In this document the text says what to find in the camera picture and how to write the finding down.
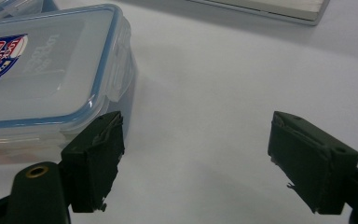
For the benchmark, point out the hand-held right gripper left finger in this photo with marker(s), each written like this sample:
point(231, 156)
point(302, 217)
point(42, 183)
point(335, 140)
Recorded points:
point(93, 168)

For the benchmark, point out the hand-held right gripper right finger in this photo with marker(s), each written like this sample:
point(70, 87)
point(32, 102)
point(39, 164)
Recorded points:
point(307, 168)

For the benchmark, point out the clear container with blue-sealed lid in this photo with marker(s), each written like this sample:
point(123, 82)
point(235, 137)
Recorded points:
point(49, 84)

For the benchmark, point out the flat grey board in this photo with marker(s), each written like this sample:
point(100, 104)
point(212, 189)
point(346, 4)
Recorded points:
point(270, 7)

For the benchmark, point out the clear plastic container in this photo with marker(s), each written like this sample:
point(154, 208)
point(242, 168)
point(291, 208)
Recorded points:
point(9, 6)

